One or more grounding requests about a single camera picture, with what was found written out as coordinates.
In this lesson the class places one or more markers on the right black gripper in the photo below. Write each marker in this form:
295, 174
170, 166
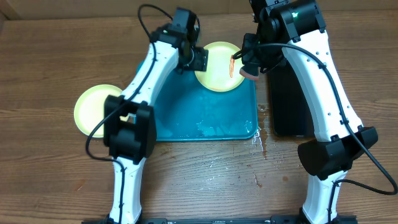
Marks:
251, 58

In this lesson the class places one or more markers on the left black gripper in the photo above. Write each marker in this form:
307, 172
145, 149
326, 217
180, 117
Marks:
200, 63

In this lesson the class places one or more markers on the grey pink sponge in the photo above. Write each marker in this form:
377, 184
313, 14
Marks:
250, 72

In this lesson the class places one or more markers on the yellow-green plate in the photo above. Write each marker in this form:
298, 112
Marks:
89, 108
222, 72

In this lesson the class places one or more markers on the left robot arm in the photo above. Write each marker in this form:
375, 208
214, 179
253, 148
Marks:
129, 119

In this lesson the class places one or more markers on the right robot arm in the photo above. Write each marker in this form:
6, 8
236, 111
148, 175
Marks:
295, 33

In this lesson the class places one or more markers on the teal plastic serving tray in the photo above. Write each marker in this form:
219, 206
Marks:
187, 111

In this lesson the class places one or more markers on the black rectangular tray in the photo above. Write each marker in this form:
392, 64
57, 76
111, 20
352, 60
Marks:
290, 112

